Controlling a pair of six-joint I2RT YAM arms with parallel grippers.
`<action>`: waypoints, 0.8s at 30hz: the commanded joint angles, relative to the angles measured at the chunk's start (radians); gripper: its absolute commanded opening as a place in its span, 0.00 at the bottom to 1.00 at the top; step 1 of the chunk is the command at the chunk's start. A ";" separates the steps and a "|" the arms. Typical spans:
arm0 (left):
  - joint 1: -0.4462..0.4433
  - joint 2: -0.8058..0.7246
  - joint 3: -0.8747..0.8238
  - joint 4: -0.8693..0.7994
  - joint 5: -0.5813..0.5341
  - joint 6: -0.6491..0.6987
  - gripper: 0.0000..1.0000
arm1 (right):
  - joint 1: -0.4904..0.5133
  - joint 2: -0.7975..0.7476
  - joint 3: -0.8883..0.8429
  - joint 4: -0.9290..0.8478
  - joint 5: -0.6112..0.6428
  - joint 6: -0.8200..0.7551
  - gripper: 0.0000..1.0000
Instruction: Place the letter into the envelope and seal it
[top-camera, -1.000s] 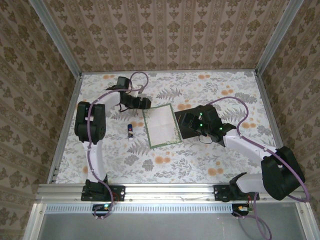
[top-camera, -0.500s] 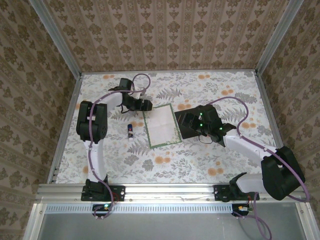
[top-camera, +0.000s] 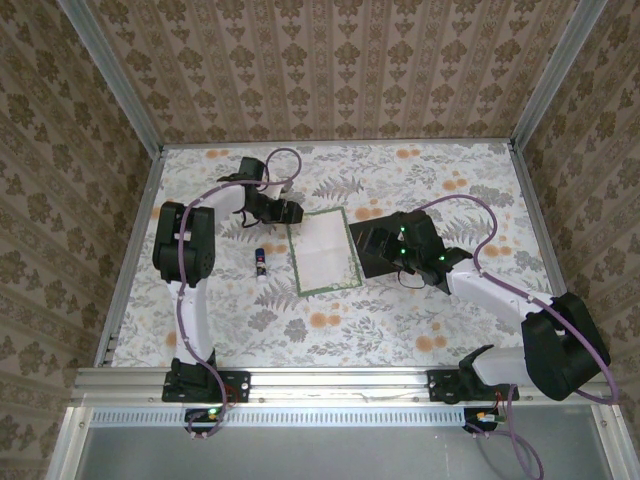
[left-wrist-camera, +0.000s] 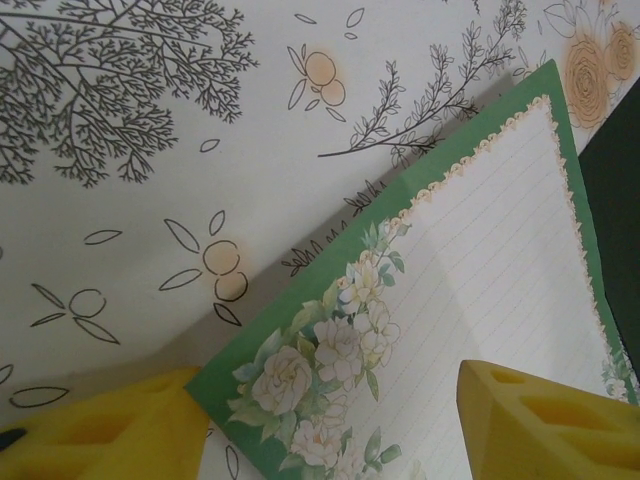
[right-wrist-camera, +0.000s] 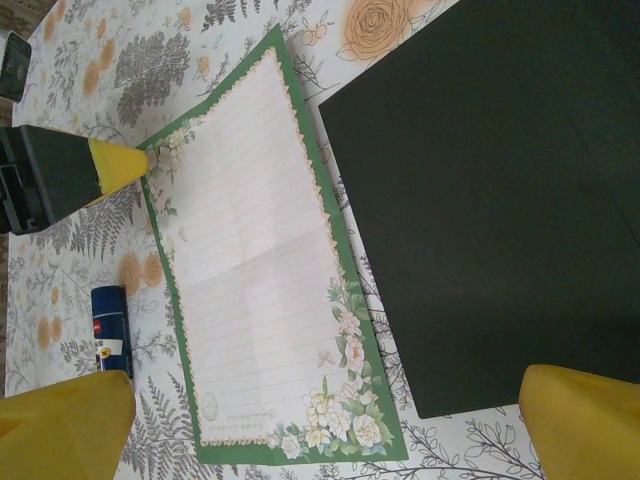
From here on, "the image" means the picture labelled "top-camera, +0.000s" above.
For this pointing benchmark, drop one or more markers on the aluminium right side rail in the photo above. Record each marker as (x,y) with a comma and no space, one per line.
(534,210)

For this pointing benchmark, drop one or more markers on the aluminium right frame post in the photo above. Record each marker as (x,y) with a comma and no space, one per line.
(555,75)

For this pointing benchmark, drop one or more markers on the aluminium frame post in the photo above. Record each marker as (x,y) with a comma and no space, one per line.
(110,75)
(555,75)

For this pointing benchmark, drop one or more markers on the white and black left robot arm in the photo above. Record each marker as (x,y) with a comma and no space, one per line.
(197,320)

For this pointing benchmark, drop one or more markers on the blue and white glue stick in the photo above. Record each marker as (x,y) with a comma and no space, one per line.
(260,267)

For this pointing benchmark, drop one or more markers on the grey metal panel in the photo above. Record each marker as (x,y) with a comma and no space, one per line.
(325,455)

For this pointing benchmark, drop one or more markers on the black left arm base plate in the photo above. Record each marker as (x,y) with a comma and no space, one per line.
(240,387)

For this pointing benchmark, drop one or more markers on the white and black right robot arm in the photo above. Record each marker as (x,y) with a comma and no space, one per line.
(500,295)

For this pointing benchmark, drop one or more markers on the aluminium left side rail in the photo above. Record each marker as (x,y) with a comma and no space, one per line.
(145,210)

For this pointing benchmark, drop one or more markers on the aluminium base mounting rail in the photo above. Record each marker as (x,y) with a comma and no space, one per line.
(340,385)

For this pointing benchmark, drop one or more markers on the aluminium back rail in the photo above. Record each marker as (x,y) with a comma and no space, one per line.
(350,144)

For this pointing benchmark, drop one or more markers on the white letter paper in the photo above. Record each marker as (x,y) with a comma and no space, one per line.
(322,250)

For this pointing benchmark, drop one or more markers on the left controller board, green light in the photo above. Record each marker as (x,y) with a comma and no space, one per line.
(200,415)

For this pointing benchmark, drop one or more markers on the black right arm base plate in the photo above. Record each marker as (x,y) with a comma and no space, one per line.
(434,377)

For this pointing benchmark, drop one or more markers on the black envelope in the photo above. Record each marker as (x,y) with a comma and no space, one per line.
(377,269)

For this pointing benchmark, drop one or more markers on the aluminium left frame post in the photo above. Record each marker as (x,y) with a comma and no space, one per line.
(110,75)

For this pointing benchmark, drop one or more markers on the floral tablecloth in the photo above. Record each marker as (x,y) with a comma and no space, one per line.
(350,325)

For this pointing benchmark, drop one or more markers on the right controller board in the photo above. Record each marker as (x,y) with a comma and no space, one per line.
(475,417)

